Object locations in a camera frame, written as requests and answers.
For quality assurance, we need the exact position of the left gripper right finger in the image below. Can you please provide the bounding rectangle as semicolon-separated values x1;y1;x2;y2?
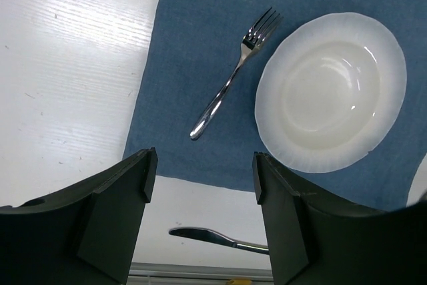
253;152;426;284

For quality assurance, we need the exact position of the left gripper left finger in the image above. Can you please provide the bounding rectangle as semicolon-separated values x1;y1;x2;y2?
1;148;157;284

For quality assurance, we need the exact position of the white bowl plate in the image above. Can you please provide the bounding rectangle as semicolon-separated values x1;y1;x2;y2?
254;12;407;173

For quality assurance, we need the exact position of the blue cloth napkin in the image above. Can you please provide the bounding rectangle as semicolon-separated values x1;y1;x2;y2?
124;0;426;211

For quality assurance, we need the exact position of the silver fork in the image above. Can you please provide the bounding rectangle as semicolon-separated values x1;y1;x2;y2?
189;7;283;141

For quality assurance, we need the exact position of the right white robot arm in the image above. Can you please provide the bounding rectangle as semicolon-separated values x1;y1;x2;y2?
406;156;427;206

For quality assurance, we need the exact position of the silver table knife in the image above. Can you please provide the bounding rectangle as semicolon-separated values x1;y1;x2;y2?
169;227;270;256

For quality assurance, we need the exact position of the aluminium front rail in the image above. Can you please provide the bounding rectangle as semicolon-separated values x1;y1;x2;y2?
127;263;274;284

